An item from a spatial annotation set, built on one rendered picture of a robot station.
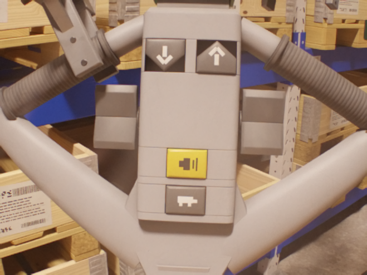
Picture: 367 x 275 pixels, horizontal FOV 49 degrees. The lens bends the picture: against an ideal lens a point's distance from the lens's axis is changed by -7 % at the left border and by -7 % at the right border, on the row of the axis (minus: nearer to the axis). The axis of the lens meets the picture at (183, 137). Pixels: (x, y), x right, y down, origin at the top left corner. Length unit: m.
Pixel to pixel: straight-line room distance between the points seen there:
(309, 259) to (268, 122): 2.15
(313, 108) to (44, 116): 1.24
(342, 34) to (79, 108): 1.47
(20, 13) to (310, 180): 0.84
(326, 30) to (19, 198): 1.43
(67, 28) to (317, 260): 2.27
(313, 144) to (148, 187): 1.72
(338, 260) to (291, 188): 2.15
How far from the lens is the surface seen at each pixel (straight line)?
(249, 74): 1.68
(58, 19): 0.40
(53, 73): 0.43
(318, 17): 1.97
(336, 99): 0.43
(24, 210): 1.20
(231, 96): 0.40
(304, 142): 2.08
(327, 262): 2.53
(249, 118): 0.41
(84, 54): 0.39
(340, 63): 2.26
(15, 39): 1.09
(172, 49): 0.40
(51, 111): 1.22
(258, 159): 2.17
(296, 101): 1.98
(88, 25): 0.48
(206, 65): 0.39
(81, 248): 1.35
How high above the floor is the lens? 1.41
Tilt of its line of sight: 19 degrees down
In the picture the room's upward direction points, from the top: 1 degrees clockwise
